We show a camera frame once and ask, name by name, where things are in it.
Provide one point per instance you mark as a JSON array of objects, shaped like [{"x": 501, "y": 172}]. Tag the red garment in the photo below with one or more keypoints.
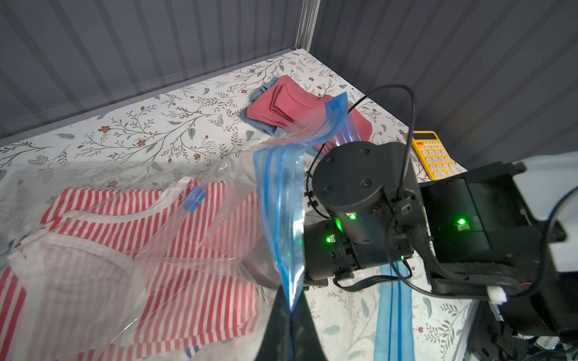
[{"x": 289, "y": 104}]

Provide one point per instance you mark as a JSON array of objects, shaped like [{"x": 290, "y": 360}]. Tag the striped garment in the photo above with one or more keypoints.
[{"x": 112, "y": 275}]

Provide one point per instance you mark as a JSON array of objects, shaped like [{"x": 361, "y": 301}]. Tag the blue tank top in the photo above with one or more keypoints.
[{"x": 257, "y": 115}]

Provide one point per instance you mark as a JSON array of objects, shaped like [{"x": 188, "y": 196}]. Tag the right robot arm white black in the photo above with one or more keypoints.
[{"x": 502, "y": 234}]

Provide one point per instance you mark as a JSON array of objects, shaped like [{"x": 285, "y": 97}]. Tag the yellow calculator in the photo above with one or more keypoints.
[{"x": 433, "y": 155}]

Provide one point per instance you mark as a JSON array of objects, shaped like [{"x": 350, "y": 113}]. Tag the blue vacuum valve cap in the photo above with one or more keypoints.
[{"x": 194, "y": 199}]

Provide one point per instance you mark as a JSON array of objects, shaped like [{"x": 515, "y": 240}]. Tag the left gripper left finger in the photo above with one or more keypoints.
[{"x": 276, "y": 344}]

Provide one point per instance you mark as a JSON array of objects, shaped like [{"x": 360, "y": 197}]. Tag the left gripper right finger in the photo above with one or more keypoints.
[{"x": 305, "y": 339}]

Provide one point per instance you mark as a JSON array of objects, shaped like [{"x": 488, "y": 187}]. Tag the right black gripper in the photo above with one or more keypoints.
[{"x": 258, "y": 263}]

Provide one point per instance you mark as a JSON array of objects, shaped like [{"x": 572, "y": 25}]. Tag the clear vacuum bag blue zipper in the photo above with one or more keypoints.
[{"x": 28, "y": 194}]

